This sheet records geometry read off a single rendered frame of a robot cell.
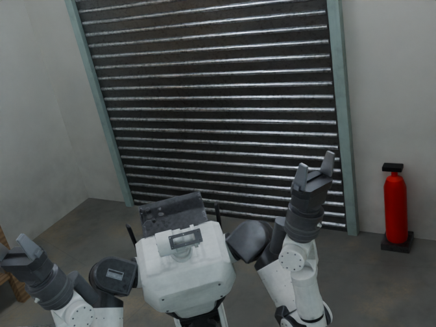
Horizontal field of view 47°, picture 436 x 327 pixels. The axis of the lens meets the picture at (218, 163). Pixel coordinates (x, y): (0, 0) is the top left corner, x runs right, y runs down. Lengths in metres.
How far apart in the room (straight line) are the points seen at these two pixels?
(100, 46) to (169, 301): 2.97
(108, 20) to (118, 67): 0.37
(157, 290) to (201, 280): 0.13
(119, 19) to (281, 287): 2.90
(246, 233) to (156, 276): 0.28
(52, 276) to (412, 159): 2.65
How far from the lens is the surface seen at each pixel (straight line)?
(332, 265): 3.53
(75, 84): 4.59
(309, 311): 1.40
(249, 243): 1.46
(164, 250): 1.37
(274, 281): 1.47
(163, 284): 1.45
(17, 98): 4.57
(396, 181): 3.39
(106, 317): 1.48
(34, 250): 1.18
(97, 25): 4.17
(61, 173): 4.90
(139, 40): 3.94
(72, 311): 1.27
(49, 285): 1.23
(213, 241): 1.47
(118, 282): 1.47
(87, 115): 4.64
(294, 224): 1.24
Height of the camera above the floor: 2.14
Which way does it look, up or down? 24 degrees down
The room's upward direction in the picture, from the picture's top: 12 degrees counter-clockwise
